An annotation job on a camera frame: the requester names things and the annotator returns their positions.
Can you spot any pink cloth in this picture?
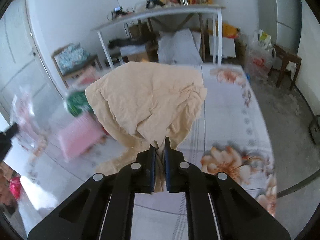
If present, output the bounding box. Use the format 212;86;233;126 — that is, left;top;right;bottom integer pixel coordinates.
58;112;105;162

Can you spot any beige paper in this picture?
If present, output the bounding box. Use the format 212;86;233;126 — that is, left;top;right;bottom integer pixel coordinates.
85;62;207;192

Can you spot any white sack under table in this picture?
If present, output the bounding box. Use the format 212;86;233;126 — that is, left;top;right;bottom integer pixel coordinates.
157;29;203;65

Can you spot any wooden chair with cushion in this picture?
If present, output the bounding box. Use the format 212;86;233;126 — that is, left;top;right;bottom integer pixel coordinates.
51;43;103;88

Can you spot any green label plastic bottle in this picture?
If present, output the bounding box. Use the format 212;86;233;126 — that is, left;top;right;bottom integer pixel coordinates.
63;90;93;117

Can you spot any white plastic shopping bag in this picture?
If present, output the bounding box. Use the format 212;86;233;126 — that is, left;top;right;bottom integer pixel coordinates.
244;30;276;78

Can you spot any brown cardboard box under table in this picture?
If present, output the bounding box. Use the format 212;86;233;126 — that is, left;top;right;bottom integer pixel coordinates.
127;51;150;62

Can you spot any brown wooden stool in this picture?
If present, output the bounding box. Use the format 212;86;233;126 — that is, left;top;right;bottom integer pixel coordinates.
273;44;302;90

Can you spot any white long side table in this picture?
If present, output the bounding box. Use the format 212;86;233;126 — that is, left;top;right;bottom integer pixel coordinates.
91;4;227;69

